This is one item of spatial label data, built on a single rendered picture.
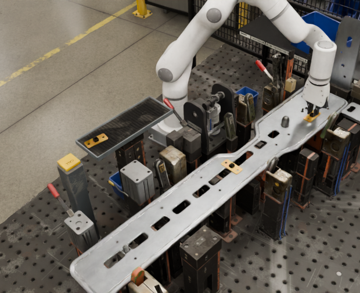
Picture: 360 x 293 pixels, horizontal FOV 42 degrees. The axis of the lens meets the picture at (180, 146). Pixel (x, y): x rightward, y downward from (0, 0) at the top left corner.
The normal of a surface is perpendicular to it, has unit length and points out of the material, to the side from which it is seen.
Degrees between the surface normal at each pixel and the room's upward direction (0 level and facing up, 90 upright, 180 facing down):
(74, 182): 90
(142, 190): 90
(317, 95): 90
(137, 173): 0
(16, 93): 0
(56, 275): 0
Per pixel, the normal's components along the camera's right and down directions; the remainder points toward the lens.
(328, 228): -0.04, -0.73
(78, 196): 0.70, 0.46
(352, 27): -0.72, 0.50
